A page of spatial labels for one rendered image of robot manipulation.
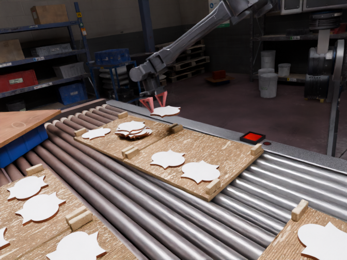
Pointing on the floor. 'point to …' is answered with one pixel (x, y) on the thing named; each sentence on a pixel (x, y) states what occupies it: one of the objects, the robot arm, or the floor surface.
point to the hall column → (147, 28)
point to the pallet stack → (186, 62)
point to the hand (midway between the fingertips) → (157, 109)
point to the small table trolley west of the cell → (114, 81)
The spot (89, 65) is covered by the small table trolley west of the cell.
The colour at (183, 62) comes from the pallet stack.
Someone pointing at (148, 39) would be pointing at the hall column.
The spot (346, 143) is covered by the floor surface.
